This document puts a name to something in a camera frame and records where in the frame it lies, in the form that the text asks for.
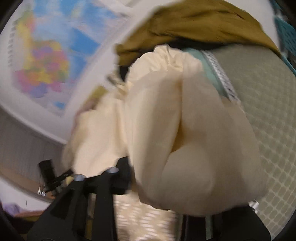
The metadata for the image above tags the olive brown garment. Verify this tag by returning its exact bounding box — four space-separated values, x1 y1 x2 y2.
115 1 280 67

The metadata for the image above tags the colourful wall map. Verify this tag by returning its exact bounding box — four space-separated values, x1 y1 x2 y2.
9 1 130 116

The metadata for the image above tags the grey wardrobe door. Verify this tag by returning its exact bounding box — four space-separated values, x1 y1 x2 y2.
1 109 65 196

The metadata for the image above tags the teal plastic basket rack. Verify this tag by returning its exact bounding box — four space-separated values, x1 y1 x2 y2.
270 1 295 74

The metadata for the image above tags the patterned bed sheet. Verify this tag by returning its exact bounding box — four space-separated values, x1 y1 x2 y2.
113 44 296 241

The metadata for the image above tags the black garment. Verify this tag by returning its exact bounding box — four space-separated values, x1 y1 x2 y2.
118 65 130 82

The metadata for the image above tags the purple cloth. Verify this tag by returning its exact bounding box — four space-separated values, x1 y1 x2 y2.
1 203 26 216

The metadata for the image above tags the cream jacket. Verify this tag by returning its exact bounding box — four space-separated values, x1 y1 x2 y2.
62 45 266 216

